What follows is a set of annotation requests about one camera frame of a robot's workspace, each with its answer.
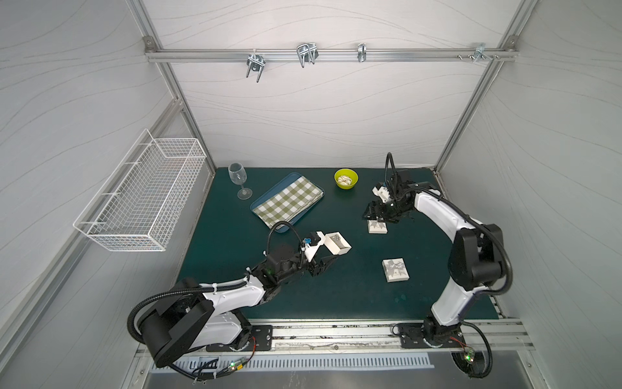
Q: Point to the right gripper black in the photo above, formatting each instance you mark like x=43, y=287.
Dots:
x=379, y=211

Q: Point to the white wire basket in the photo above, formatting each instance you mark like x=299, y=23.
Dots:
x=139, y=205

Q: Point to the white slotted cable duct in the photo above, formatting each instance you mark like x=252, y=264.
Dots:
x=313, y=362

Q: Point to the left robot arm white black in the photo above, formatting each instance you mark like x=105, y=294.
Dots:
x=194, y=315

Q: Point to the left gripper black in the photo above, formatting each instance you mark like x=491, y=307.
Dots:
x=316, y=265

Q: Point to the yellow-green plastic bowl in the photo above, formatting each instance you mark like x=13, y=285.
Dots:
x=350, y=173

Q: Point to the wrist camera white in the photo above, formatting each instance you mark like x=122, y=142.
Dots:
x=382, y=193
x=312, y=244

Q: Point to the clear wine glass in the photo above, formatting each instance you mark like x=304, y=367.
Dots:
x=238, y=176

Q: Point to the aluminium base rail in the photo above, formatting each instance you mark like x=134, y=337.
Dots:
x=290, y=336

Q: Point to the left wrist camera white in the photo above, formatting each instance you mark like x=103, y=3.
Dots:
x=312, y=244

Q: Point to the white jewelry box lid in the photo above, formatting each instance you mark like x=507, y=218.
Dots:
x=377, y=227

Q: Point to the metal clamp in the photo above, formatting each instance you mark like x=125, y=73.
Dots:
x=361, y=53
x=255, y=64
x=479, y=55
x=307, y=53

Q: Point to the blue rectangular tray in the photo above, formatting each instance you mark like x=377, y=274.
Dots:
x=272, y=194

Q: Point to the white jewelry box base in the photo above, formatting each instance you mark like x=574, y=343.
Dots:
x=336, y=244

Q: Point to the white striped item in bowl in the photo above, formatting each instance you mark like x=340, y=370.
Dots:
x=344, y=180

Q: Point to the green checked cloth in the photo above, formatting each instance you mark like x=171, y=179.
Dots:
x=289, y=202

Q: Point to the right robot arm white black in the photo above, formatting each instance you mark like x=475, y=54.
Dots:
x=478, y=265

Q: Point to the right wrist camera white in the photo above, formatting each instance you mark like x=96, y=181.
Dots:
x=382, y=193

